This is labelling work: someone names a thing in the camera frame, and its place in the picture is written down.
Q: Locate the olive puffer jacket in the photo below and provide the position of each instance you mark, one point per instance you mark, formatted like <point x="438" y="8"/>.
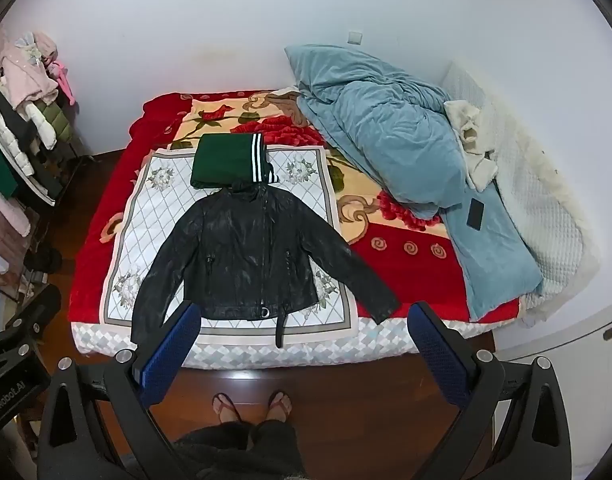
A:
<point x="56" y="120"/>

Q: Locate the white floral quilted mat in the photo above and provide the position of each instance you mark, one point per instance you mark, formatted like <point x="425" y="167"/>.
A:
<point x="151" y="220"/>

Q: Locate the person's right foot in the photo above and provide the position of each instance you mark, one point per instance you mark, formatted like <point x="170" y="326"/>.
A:
<point x="280" y="405"/>

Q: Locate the black phone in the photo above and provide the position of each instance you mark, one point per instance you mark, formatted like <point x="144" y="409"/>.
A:
<point x="476" y="213"/>

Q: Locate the light blue duvet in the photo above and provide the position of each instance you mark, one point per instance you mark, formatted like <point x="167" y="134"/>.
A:
<point x="386" y="140"/>

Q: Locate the person's dark fleece clothing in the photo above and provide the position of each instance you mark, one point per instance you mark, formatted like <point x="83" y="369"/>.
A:
<point x="241" y="452"/>

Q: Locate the white checkered bed sheet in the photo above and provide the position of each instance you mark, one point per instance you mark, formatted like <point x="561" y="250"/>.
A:
<point x="336" y="350"/>

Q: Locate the pink fuzzy garment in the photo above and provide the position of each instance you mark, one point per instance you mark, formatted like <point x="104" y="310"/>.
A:
<point x="6" y="210"/>

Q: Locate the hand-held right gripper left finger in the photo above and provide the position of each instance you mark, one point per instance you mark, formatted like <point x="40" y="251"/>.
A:
<point x="167" y="357"/>

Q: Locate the person's left foot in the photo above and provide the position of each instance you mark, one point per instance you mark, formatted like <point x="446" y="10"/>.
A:
<point x="226" y="406"/>

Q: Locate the red floral blanket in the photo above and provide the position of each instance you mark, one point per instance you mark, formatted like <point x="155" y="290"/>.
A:
<point x="406" y="245"/>

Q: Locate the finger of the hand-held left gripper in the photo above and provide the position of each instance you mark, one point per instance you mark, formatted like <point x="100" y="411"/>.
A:
<point x="38" y="307"/>

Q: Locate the person's foot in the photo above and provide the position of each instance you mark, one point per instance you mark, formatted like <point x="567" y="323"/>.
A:
<point x="280" y="405"/>
<point x="226" y="406"/>

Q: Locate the white wall switch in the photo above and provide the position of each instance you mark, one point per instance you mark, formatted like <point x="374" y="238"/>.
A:
<point x="355" y="37"/>

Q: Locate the black leather jacket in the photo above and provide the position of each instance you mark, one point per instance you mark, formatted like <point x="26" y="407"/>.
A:
<point x="246" y="250"/>

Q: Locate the pale pink garment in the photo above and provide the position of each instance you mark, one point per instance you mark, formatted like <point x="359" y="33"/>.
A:
<point x="26" y="70"/>

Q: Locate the white puffer jacket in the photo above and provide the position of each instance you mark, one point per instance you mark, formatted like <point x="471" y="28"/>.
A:
<point x="8" y="135"/>

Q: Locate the white quilted bedspread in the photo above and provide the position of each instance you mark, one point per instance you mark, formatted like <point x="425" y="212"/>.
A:
<point x="531" y="195"/>

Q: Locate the cream white towel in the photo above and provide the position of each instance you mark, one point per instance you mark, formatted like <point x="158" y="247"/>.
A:
<point x="473" y="155"/>

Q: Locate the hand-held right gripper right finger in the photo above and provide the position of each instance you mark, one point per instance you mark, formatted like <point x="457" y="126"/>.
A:
<point x="438" y="357"/>

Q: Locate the black shoes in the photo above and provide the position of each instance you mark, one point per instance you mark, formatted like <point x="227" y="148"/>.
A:
<point x="42" y="260"/>

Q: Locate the bright pink garment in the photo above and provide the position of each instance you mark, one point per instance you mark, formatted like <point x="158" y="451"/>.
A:
<point x="63" y="80"/>

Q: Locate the green garment with white stripes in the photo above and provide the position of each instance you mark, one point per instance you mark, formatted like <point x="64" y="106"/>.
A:
<point x="226" y="160"/>

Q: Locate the metal clothes rack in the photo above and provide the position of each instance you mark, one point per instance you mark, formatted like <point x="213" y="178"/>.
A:
<point x="66" y="160"/>

